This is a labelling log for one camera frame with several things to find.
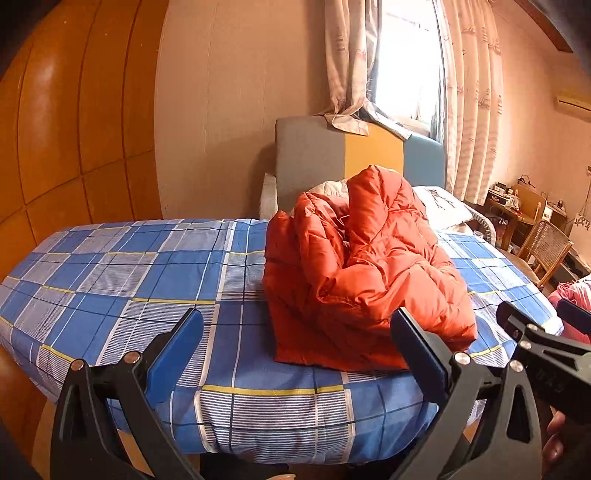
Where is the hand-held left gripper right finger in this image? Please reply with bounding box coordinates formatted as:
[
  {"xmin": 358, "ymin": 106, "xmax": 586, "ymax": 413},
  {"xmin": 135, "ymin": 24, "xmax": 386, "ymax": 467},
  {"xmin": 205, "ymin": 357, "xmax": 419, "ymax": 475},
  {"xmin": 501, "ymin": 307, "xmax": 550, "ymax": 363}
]
[{"xmin": 390, "ymin": 307, "xmax": 542, "ymax": 480}]

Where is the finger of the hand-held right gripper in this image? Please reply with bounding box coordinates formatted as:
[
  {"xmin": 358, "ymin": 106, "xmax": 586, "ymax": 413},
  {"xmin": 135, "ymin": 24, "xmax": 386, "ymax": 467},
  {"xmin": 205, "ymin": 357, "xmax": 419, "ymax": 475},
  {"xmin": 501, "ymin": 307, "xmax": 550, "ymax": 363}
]
[
  {"xmin": 555, "ymin": 298, "xmax": 591, "ymax": 345},
  {"xmin": 496, "ymin": 300, "xmax": 562, "ymax": 357}
]

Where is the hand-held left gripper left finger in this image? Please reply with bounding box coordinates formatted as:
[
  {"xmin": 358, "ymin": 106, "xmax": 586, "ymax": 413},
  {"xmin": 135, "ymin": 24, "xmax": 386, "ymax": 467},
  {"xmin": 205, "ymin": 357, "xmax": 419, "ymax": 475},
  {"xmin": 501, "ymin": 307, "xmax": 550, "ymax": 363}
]
[{"xmin": 50, "ymin": 307, "xmax": 205, "ymax": 480}]

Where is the orange puffer jacket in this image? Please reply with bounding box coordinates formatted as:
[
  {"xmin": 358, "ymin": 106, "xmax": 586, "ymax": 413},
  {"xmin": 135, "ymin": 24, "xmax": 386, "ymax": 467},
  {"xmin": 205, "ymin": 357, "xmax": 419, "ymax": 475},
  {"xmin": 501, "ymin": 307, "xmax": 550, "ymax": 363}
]
[{"xmin": 262, "ymin": 165, "xmax": 479, "ymax": 373}]

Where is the person's right hand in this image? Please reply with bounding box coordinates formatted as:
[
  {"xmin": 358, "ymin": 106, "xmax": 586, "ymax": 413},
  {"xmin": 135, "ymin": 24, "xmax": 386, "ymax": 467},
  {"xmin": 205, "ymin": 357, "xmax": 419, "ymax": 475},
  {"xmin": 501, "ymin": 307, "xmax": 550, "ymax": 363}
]
[{"xmin": 542, "ymin": 410, "xmax": 574, "ymax": 472}]

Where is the red ruffled bedding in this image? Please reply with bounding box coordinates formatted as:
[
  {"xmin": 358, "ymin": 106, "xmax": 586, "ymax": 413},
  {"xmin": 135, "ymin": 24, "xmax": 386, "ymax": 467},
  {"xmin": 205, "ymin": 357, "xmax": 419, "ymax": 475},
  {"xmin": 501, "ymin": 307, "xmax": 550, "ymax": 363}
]
[{"xmin": 547, "ymin": 274, "xmax": 591, "ymax": 345}]

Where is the rattan chair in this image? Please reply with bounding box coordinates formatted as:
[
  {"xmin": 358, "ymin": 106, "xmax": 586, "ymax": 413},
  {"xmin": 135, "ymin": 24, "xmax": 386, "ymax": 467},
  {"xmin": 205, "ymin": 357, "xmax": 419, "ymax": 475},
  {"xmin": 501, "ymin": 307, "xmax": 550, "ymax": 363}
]
[{"xmin": 501, "ymin": 219, "xmax": 575, "ymax": 292}]

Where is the bed with blue plaid sheet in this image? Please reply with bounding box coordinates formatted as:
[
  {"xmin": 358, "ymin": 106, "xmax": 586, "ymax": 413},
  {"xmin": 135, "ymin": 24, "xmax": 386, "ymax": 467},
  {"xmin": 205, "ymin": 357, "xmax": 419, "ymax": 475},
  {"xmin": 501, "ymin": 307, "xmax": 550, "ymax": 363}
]
[{"xmin": 0, "ymin": 217, "xmax": 565, "ymax": 465}]

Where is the white leaf print board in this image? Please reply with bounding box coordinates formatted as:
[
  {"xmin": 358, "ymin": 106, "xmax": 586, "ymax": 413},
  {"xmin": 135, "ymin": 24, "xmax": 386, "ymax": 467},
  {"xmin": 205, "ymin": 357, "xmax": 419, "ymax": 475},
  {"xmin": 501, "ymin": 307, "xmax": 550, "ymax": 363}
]
[{"xmin": 570, "ymin": 210, "xmax": 591, "ymax": 246}]

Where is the cluttered wooden desk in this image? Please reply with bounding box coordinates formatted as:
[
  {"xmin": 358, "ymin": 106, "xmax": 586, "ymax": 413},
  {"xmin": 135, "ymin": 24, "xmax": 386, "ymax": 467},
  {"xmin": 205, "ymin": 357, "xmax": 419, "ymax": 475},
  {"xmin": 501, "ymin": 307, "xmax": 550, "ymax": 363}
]
[{"xmin": 484, "ymin": 182, "xmax": 569, "ymax": 250}]

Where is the wooden chair back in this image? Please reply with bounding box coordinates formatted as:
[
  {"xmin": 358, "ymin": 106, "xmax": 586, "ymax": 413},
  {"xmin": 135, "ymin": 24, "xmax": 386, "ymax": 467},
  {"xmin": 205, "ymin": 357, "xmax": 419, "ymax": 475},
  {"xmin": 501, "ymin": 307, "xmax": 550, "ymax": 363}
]
[{"xmin": 510, "ymin": 185, "xmax": 548, "ymax": 220}]

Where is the white printed pillow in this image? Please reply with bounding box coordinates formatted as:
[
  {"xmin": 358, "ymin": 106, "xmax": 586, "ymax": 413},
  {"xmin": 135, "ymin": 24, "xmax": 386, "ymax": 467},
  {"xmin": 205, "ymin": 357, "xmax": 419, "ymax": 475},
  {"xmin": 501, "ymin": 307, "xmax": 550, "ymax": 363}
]
[{"xmin": 412, "ymin": 185, "xmax": 474, "ymax": 231}]

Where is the grey upholstered side panel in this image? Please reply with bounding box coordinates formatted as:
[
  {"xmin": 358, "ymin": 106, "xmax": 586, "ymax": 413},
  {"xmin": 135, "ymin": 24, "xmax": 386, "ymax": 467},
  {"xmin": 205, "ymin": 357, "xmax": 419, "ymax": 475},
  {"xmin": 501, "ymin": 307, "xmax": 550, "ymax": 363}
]
[{"xmin": 259, "ymin": 173, "xmax": 280, "ymax": 220}]

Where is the white quilted jacket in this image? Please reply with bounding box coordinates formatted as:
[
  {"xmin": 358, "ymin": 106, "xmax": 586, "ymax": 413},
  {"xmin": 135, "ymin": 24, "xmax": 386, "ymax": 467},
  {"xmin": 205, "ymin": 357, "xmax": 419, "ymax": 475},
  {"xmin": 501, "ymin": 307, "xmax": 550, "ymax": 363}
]
[{"xmin": 308, "ymin": 179, "xmax": 352, "ymax": 205}]

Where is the grey yellow blue headboard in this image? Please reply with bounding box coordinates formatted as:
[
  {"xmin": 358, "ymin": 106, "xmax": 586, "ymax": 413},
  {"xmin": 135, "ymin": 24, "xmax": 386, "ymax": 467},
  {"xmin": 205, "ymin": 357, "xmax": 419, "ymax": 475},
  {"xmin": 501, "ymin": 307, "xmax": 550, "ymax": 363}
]
[{"xmin": 275, "ymin": 115, "xmax": 447, "ymax": 216}]

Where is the long patterned curtain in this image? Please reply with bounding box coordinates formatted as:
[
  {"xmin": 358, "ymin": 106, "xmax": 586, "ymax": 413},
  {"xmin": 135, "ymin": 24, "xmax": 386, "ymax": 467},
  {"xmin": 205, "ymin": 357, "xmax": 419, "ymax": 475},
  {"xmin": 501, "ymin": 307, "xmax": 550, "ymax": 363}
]
[{"xmin": 434, "ymin": 0, "xmax": 504, "ymax": 206}]

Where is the wooden wardrobe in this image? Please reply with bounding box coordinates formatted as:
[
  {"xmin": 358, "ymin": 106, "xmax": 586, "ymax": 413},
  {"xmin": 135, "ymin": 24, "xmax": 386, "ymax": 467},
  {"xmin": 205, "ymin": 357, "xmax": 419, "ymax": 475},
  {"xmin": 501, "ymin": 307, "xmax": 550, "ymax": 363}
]
[{"xmin": 0, "ymin": 0, "xmax": 170, "ymax": 282}]

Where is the window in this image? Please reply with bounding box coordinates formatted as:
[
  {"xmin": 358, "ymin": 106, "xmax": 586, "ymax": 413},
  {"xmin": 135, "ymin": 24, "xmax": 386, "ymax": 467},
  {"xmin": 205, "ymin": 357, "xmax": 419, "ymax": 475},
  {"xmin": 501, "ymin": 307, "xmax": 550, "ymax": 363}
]
[{"xmin": 369, "ymin": 0, "xmax": 447, "ymax": 140}]

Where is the short patterned curtain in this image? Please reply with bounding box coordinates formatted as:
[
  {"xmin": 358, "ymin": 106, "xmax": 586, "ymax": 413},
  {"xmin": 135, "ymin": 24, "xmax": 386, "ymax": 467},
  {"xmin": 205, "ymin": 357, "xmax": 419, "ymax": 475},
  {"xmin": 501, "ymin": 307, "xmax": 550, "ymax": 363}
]
[{"xmin": 323, "ymin": 0, "xmax": 414, "ymax": 140}]

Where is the grey padded bed rail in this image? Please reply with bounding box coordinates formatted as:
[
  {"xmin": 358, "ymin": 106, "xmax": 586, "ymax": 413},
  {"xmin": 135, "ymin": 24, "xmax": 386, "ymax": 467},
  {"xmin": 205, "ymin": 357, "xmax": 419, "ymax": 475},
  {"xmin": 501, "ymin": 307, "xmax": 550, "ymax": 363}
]
[{"xmin": 464, "ymin": 203, "xmax": 502, "ymax": 253}]

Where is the wall air conditioner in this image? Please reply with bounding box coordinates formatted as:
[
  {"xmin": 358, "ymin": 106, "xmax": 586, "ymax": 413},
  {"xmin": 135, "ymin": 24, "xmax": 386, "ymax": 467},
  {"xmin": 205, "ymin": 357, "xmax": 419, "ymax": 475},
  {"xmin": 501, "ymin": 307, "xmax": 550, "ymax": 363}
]
[{"xmin": 555, "ymin": 90, "xmax": 591, "ymax": 116}]

